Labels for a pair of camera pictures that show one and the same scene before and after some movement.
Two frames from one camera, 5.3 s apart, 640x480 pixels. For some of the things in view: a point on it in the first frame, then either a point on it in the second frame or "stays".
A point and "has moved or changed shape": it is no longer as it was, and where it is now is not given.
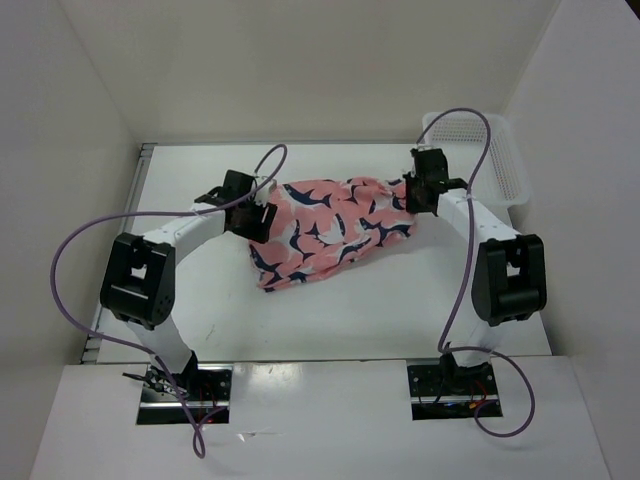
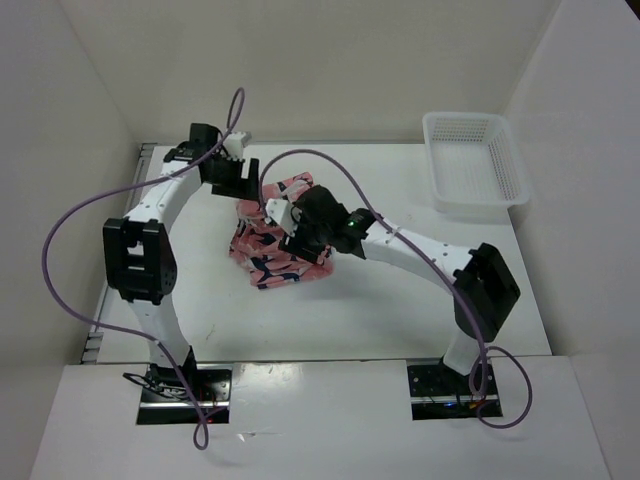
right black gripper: [412, 205] to [295, 243]
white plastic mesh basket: [502, 178] stays
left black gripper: [259, 231] to [240, 187]
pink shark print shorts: [322, 225] has moved or changed shape
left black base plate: [200, 394] stays
